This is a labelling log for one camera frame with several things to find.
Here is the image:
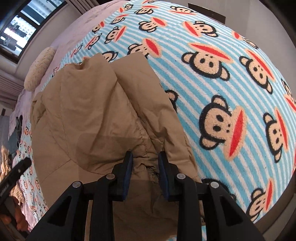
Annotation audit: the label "tan puffer jacket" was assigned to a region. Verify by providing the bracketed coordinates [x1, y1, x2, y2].
[30, 53, 200, 240]

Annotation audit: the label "cream knitted pillow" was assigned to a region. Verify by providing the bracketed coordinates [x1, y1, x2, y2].
[24, 47, 56, 92]

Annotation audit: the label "person's left hand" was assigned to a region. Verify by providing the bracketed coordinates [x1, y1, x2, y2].
[1, 196, 28, 232]

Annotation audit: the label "grey pleated curtain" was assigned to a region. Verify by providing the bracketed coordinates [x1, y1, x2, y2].
[0, 70, 23, 109]

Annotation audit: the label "window with dark frame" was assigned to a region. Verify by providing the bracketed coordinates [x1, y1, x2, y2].
[1, 1, 67, 63]

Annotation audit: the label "beige knitted throw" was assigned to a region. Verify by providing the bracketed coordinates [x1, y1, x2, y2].
[0, 145, 25, 205]

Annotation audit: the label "blue striped monkey blanket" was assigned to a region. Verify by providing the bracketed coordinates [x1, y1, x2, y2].
[14, 0, 296, 241]

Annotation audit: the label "folded blue jeans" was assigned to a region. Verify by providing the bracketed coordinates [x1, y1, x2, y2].
[8, 115, 23, 160]

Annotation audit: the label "lavender fuzzy bedspread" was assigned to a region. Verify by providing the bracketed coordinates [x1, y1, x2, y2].
[8, 1, 128, 136]

